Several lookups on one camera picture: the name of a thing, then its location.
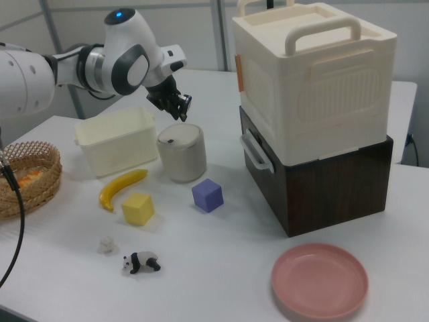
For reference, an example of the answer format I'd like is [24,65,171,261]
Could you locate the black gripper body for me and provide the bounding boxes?
[145,74,184,113]

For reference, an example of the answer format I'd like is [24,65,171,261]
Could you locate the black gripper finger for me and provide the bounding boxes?
[167,96,180,121]
[178,94,193,122]

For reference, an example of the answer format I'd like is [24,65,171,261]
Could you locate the small white trash can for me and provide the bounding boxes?
[156,123,207,184]

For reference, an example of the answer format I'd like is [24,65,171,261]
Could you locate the cream plastic open bin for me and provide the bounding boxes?
[73,105,160,179]

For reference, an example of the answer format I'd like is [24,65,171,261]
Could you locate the copper latch strip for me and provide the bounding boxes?
[234,54,243,93]

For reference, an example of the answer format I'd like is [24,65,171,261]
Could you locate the yellow toy banana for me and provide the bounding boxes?
[98,168,149,212]

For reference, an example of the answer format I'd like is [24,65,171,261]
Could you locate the purple foam cube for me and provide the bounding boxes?
[191,178,225,213]

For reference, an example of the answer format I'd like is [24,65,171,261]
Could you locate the yellow foam cube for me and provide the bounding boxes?
[121,192,156,227]

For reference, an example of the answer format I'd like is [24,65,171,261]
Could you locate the small white crumpled lump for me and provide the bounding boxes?
[97,236,115,255]

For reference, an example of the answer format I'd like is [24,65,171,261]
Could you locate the woven wicker basket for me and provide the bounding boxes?
[0,141,63,221]

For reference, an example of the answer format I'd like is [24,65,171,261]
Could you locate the panda toy figure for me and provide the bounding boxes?
[122,251,162,275]

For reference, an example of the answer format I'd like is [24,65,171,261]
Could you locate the orange-topped toy bread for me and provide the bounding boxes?
[15,170,43,189]

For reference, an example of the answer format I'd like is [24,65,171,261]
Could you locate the dark wooden box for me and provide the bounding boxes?
[238,105,395,238]

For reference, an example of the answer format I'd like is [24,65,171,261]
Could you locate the pink plastic plate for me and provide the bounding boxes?
[270,243,369,319]

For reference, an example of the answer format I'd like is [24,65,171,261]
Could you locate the translucent white side handle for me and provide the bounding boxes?
[239,128,275,174]

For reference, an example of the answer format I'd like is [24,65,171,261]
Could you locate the cream storage box with handle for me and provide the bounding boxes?
[231,0,399,166]

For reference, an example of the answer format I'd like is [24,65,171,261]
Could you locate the black cable with connector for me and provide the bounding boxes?
[0,127,26,289]

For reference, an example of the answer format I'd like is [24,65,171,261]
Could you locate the thin black wall cable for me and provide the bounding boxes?
[406,133,420,166]

